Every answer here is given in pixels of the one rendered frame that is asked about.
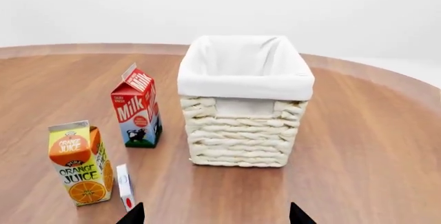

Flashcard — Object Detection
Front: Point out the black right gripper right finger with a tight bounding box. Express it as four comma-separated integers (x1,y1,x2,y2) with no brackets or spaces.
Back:
289,201,318,224

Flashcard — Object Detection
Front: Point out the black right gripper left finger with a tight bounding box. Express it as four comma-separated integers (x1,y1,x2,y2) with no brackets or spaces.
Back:
115,201,145,224

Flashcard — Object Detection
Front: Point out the white woven basket with liner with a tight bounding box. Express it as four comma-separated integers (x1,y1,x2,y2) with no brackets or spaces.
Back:
176,34,316,169

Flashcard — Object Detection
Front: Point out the small white box red dot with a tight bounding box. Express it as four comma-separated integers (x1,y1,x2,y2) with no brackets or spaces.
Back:
116,164,136,214

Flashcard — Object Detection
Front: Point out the orange juice carton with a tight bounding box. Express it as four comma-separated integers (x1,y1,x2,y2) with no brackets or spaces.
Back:
48,119,115,207

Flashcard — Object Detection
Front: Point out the red milk carton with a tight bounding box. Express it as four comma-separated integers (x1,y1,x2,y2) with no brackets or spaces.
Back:
110,63,163,148

